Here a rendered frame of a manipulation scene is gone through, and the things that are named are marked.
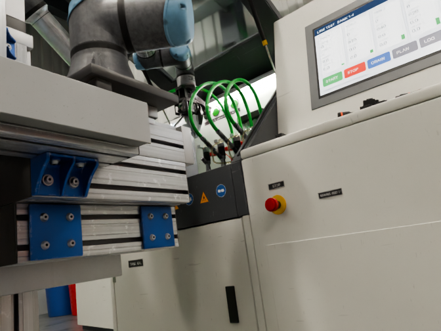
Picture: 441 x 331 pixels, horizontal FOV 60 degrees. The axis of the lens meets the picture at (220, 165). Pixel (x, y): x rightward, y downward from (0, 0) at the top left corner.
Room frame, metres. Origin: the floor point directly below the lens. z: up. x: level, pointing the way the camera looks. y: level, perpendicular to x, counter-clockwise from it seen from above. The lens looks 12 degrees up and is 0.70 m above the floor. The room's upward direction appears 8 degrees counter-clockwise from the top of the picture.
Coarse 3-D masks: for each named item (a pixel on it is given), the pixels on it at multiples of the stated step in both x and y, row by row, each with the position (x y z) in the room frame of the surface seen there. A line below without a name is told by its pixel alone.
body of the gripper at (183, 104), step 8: (176, 88) 1.43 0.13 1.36; (184, 88) 1.42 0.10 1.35; (192, 88) 1.44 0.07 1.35; (184, 96) 1.42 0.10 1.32; (176, 104) 1.45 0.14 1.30; (184, 104) 1.41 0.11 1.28; (192, 104) 1.43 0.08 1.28; (176, 112) 1.44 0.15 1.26; (184, 112) 1.43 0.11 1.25; (192, 112) 1.44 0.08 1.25
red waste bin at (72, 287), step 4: (72, 284) 6.48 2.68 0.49; (72, 288) 6.49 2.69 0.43; (72, 292) 6.50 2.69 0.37; (72, 296) 6.51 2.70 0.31; (72, 300) 6.52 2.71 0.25; (72, 304) 6.53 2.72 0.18; (76, 304) 6.49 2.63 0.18; (72, 308) 6.54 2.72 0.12; (76, 308) 6.49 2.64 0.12; (72, 312) 6.55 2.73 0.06; (76, 312) 6.50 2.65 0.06
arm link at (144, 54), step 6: (138, 54) 1.29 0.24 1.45; (144, 54) 1.28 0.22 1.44; (150, 54) 1.29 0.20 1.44; (156, 54) 1.32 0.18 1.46; (138, 60) 1.33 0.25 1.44; (144, 60) 1.32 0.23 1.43; (150, 60) 1.32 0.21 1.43; (156, 60) 1.33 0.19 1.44; (138, 66) 1.34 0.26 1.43; (144, 66) 1.35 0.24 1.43; (150, 66) 1.35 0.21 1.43; (156, 66) 1.36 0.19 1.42; (162, 66) 1.36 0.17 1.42
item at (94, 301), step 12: (84, 288) 4.77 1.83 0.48; (96, 288) 4.50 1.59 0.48; (108, 288) 4.28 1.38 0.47; (84, 300) 4.78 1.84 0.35; (96, 300) 4.52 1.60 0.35; (108, 300) 4.29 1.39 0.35; (84, 312) 4.80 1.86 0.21; (96, 312) 4.53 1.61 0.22; (108, 312) 4.31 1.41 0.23; (84, 324) 4.81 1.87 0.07; (96, 324) 4.55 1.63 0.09; (108, 324) 4.32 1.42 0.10
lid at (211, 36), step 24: (192, 0) 1.37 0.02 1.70; (216, 0) 1.36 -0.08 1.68; (240, 0) 1.32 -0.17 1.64; (264, 0) 1.31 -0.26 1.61; (216, 24) 1.46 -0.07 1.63; (240, 24) 1.44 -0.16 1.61; (264, 24) 1.40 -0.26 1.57; (192, 48) 1.59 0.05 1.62; (216, 48) 1.57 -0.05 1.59; (240, 48) 1.53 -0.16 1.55; (264, 48) 1.51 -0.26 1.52; (168, 72) 1.75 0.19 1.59; (216, 72) 1.68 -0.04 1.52; (240, 72) 1.65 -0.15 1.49; (264, 72) 1.63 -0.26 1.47; (216, 96) 1.82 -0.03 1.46
